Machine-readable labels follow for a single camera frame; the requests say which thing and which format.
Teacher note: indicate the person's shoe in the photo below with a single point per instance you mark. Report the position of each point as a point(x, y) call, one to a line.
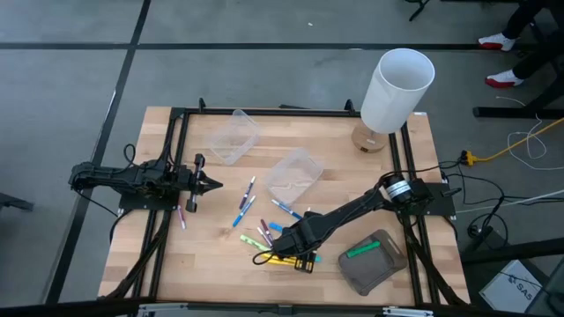
point(495, 42)
point(502, 79)

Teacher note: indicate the magenta cap whiteboard marker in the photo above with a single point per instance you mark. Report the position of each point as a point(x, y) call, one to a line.
point(265, 229)

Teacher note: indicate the pink thin marker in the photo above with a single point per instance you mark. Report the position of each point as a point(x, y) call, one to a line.
point(181, 217)

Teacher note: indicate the teal highlighter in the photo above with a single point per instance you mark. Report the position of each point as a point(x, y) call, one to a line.
point(318, 259)

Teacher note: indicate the yellow highlighter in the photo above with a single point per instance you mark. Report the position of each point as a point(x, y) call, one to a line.
point(282, 263)
point(269, 256)

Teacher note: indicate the light green Sharpie highlighter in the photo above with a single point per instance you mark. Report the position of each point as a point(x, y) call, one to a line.
point(253, 242)

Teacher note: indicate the office chair base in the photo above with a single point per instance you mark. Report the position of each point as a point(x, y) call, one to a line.
point(417, 9)

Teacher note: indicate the white cardboard box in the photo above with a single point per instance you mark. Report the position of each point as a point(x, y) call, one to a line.
point(506, 290)

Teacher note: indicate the grey plastic tray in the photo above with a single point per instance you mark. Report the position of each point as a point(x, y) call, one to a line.
point(374, 273)

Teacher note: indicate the blue highlighter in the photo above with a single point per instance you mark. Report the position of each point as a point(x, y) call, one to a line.
point(275, 226)

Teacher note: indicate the dark green highlighter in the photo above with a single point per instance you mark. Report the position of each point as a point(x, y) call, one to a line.
point(362, 249)

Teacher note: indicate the black frame clamp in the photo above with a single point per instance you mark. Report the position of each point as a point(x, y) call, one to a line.
point(201, 105)
point(349, 105)

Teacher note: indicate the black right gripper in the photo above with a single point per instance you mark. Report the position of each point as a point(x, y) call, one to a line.
point(295, 238)

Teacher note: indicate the purple thin whiteboard marker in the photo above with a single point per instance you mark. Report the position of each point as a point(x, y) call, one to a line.
point(247, 192)

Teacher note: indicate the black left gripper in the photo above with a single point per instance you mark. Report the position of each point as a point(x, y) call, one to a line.
point(196, 185)

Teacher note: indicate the black crossbar with silver brackets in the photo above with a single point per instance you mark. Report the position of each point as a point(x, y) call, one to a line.
point(282, 310)

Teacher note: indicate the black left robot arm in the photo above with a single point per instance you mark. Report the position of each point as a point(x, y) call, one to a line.
point(110, 178)

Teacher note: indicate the blue Expo whiteboard marker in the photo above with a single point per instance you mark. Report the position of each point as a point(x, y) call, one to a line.
point(243, 211)
point(286, 209)

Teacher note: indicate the clear plastic container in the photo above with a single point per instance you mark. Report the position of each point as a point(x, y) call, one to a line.
point(294, 175)
point(233, 136)

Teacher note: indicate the black furniture foot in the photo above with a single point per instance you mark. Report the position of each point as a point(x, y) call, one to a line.
point(13, 201)

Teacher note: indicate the white shade wooden base lamp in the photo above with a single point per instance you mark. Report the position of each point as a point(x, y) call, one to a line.
point(396, 88)

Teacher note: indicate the person's leg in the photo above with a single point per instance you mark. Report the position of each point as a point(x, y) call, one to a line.
point(537, 61)
point(522, 17)

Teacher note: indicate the brown cap whiteboard marker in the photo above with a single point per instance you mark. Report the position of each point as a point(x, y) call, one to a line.
point(264, 236)

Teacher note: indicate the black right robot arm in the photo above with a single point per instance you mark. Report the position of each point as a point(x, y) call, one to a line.
point(352, 207)

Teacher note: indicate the black desk foot bar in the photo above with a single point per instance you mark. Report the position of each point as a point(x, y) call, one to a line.
point(506, 253)

